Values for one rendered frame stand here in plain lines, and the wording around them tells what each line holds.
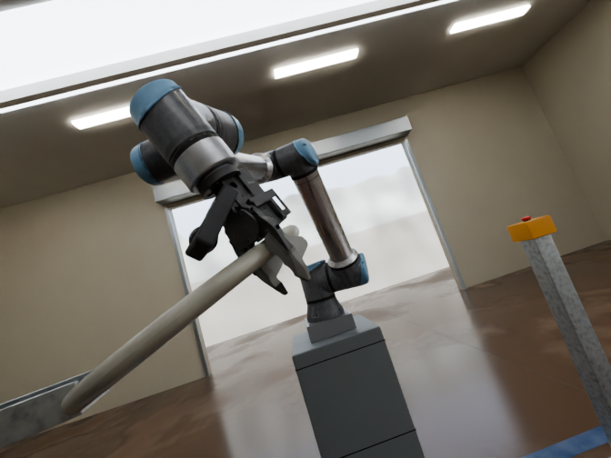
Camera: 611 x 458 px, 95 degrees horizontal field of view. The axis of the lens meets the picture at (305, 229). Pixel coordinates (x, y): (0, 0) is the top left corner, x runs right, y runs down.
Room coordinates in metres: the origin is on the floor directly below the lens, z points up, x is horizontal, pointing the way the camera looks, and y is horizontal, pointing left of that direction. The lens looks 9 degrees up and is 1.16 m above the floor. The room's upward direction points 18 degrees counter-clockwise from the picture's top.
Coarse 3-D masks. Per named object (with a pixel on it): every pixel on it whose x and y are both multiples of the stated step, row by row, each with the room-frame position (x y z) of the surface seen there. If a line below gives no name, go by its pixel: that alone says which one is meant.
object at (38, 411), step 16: (64, 384) 0.53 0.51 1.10; (16, 400) 0.50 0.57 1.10; (32, 400) 0.43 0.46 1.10; (48, 400) 0.43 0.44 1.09; (96, 400) 0.50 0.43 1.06; (0, 416) 0.41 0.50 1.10; (16, 416) 0.42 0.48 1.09; (32, 416) 0.43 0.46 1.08; (48, 416) 0.43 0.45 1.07; (64, 416) 0.44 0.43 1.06; (0, 432) 0.41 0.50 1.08; (16, 432) 0.42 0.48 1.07; (32, 432) 0.42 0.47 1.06; (0, 448) 0.41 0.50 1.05
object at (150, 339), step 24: (264, 240) 0.43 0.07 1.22; (240, 264) 0.38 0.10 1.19; (216, 288) 0.36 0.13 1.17; (168, 312) 0.34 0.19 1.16; (192, 312) 0.34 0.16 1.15; (144, 336) 0.33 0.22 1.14; (168, 336) 0.34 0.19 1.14; (120, 360) 0.33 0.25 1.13; (144, 360) 0.65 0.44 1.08; (96, 384) 0.34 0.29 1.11; (72, 408) 0.37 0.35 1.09
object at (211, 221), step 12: (228, 192) 0.39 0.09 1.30; (216, 204) 0.37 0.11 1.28; (228, 204) 0.38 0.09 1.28; (216, 216) 0.36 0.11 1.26; (204, 228) 0.34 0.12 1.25; (216, 228) 0.36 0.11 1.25; (192, 240) 0.35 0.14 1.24; (204, 240) 0.34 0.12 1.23; (216, 240) 0.36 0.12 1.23; (192, 252) 0.35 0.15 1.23; (204, 252) 0.35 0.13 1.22
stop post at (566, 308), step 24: (528, 240) 1.29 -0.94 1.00; (552, 240) 1.27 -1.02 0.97; (552, 264) 1.27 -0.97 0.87; (552, 288) 1.28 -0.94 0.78; (552, 312) 1.34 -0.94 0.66; (576, 312) 1.27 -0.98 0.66; (576, 336) 1.27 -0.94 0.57; (576, 360) 1.32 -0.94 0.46; (600, 360) 1.27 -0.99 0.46; (600, 384) 1.27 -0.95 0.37; (600, 408) 1.31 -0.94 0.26
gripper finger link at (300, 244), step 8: (272, 240) 0.40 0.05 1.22; (288, 240) 0.42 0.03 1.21; (296, 240) 0.43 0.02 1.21; (304, 240) 0.44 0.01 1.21; (272, 248) 0.41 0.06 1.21; (280, 248) 0.40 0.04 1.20; (296, 248) 0.42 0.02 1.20; (304, 248) 0.43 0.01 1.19; (280, 256) 0.41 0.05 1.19; (288, 256) 0.40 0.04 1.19; (296, 256) 0.40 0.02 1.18; (288, 264) 0.41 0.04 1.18; (296, 264) 0.41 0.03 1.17; (304, 264) 0.41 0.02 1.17; (296, 272) 0.41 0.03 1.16; (304, 272) 0.41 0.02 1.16
